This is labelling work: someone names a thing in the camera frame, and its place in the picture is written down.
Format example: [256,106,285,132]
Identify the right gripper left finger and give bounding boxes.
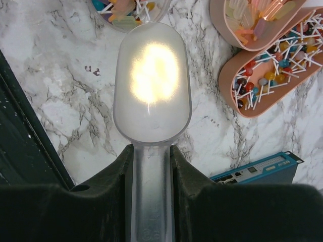
[1,145,133,241]

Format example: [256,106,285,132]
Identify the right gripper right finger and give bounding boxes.
[171,146,322,241]

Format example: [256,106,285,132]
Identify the clear plastic scoop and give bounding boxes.
[113,22,192,241]

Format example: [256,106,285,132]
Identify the pink tray of gummy candies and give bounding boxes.
[209,1,315,52]

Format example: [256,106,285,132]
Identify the gold jar lid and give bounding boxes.
[130,42,179,104]

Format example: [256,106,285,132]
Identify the clear glass jar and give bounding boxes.
[87,0,171,33]

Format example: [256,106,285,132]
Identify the blue network switch box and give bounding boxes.
[210,151,304,185]

